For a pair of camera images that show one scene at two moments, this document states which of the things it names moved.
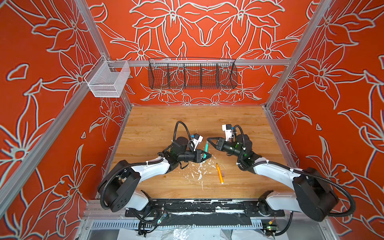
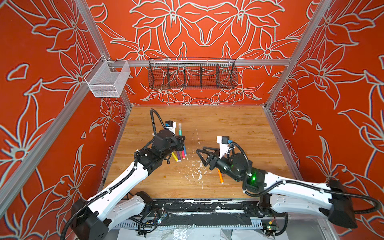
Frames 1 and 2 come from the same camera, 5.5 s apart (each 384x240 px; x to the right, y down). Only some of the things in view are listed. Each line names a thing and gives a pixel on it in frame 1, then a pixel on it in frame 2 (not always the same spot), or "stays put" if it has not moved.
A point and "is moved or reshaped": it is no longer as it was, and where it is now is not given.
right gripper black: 219,146 → 207,152
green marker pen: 206,148 is moved or reshaped
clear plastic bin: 107,78 stays put
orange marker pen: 220,174 stays put
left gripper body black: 189,155 → 177,145
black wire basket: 192,73 stays put
